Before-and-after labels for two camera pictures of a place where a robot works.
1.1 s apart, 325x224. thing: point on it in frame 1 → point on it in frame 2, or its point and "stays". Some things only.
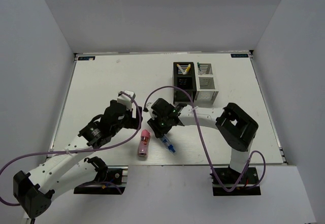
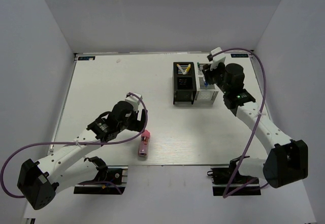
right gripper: [159, 130] → [208, 73]
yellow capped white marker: [184, 72] stays
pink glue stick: [143, 143] stays
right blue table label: [239, 55] stays
